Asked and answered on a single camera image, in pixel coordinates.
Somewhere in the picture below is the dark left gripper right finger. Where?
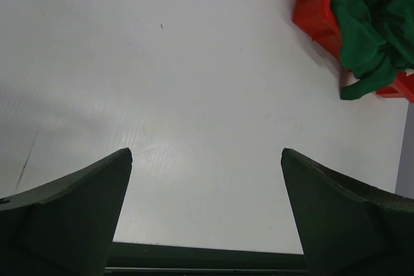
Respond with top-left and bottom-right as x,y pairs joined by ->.
281,149 -> 413,275

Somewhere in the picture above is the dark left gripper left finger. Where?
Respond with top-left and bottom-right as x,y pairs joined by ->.
1,148 -> 133,275

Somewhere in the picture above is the green t shirt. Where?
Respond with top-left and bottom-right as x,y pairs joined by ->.
331,0 -> 413,101

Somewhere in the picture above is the red plastic bin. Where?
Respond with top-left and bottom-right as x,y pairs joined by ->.
292,0 -> 413,101

